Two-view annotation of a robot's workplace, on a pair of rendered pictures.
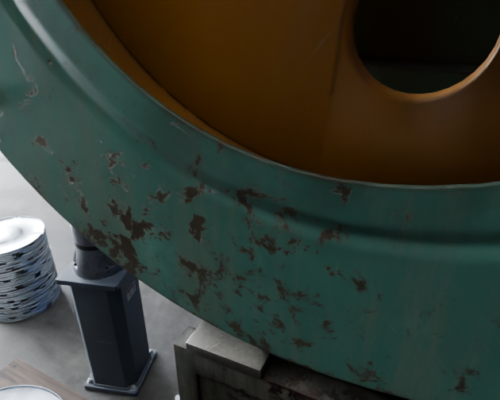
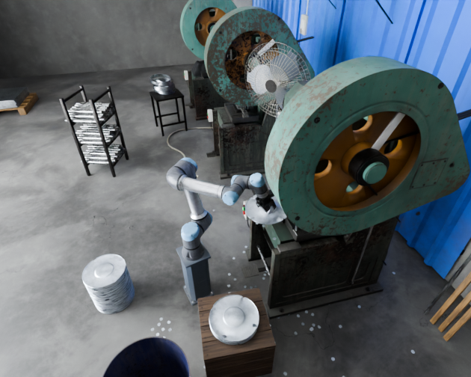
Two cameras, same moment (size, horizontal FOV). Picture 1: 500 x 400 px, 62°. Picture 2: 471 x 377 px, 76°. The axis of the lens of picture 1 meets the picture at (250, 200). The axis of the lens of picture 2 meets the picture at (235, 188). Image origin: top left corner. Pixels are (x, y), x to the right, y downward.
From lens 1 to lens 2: 1.42 m
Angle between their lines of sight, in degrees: 34
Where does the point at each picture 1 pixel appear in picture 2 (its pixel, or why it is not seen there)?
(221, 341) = (287, 246)
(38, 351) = (155, 308)
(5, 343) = (135, 316)
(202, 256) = (333, 226)
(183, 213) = (332, 221)
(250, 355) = (296, 245)
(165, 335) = not seen: hidden behind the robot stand
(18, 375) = (206, 301)
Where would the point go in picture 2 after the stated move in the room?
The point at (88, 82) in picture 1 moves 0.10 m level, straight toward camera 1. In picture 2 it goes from (321, 210) to (344, 218)
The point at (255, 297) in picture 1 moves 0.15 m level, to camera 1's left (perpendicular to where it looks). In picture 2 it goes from (341, 227) to (321, 241)
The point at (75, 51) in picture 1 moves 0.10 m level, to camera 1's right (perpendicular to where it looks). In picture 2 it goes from (321, 207) to (334, 198)
